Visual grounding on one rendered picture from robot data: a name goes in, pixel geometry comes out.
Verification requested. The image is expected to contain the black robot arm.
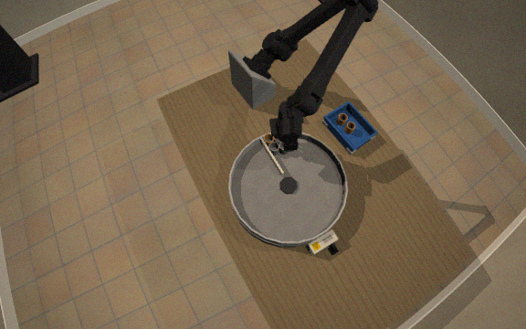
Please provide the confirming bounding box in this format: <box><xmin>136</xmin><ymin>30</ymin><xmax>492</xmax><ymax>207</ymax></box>
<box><xmin>243</xmin><ymin>0</ymin><xmax>378</xmax><ymax>152</ymax></box>

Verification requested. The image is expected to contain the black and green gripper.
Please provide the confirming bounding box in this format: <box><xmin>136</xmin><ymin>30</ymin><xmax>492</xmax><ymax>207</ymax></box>
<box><xmin>269</xmin><ymin>118</ymin><xmax>279</xmax><ymax>139</ymax></box>

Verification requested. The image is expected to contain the bronze bushing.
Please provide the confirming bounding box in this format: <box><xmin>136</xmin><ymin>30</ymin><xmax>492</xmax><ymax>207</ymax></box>
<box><xmin>264</xmin><ymin>133</ymin><xmax>274</xmax><ymax>147</ymax></box>
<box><xmin>337</xmin><ymin>113</ymin><xmax>348</xmax><ymax>125</ymax></box>
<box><xmin>344</xmin><ymin>122</ymin><xmax>355</xmax><ymax>134</ymax></box>

